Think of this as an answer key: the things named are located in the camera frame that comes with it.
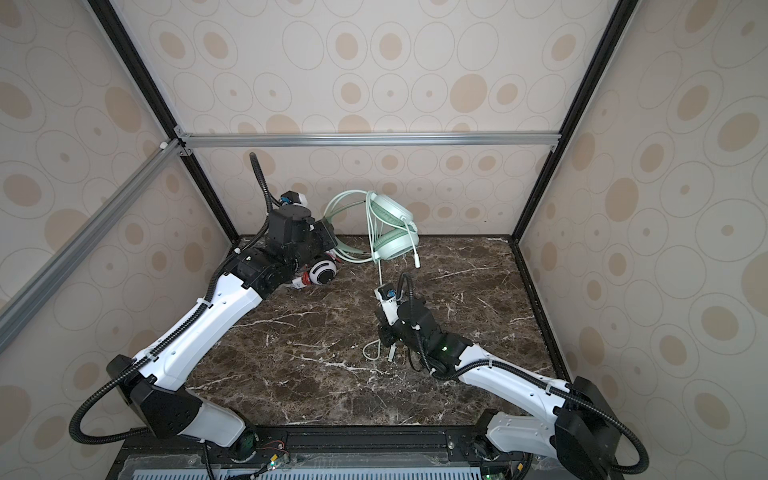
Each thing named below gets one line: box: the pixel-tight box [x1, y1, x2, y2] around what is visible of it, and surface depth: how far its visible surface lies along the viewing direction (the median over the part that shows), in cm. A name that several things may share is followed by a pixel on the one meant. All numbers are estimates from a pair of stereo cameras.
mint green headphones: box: [324, 190, 419, 262], surface depth 65 cm
